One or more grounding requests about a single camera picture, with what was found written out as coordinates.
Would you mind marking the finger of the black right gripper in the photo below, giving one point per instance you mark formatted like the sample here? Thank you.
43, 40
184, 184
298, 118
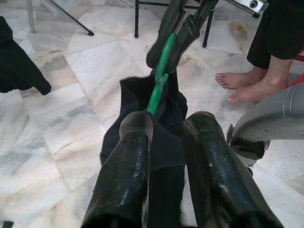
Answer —
187, 35
166, 21

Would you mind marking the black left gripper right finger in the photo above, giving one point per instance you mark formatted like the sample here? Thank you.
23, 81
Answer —
221, 180

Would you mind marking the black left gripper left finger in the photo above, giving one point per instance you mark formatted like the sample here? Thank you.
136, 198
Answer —
123, 180

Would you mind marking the green plastic hanger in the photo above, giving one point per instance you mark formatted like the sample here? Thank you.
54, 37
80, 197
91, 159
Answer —
166, 51

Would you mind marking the dark navy knit garment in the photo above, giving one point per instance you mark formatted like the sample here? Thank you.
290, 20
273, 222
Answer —
166, 147

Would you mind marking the black folding chair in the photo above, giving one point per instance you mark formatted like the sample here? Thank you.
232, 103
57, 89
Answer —
136, 21

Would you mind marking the barefoot person black trousers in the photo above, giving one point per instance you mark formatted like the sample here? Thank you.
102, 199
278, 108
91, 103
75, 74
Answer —
273, 31

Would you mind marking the silver metal clothes rack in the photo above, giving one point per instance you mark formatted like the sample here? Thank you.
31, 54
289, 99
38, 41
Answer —
31, 16

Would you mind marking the black shirt with green logo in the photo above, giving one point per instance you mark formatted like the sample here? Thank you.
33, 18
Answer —
19, 61

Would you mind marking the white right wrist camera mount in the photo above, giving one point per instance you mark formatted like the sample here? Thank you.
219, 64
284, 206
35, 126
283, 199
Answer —
242, 6

